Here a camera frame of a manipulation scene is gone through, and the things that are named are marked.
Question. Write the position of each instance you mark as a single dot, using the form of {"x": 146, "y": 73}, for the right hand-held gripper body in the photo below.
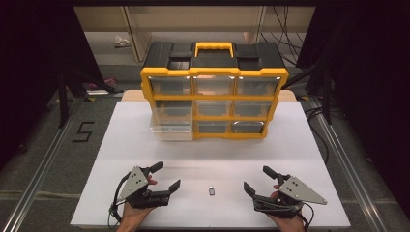
{"x": 291, "y": 193}

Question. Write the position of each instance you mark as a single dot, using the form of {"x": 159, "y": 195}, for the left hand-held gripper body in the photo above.
{"x": 135, "y": 184}

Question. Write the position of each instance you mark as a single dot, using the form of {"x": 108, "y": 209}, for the small grey metal adapter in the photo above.
{"x": 211, "y": 190}

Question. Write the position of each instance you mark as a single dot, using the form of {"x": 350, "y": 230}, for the pulled-out clear plastic drawer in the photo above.
{"x": 172, "y": 124}

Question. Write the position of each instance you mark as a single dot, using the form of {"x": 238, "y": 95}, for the yellow black drawer organizer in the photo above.
{"x": 214, "y": 67}

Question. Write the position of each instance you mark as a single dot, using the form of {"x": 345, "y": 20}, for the person's left hand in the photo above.
{"x": 133, "y": 217}

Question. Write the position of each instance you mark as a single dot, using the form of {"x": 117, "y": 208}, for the white flat sheet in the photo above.
{"x": 97, "y": 92}

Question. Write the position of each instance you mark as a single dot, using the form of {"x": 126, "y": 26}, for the purple item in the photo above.
{"x": 102, "y": 83}

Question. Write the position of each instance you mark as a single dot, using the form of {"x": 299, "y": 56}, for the black metal stand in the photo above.
{"x": 63, "y": 100}

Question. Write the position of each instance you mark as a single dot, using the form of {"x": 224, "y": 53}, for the black curtain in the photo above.
{"x": 35, "y": 64}
{"x": 367, "y": 96}

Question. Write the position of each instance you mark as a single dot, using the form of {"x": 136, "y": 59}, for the crumpled white cloth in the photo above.
{"x": 122, "y": 42}

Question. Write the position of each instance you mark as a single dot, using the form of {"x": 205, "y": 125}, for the metal floor rail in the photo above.
{"x": 349, "y": 167}
{"x": 38, "y": 174}

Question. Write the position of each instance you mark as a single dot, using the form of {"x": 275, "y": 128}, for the beige partition wall unit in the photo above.
{"x": 193, "y": 19}

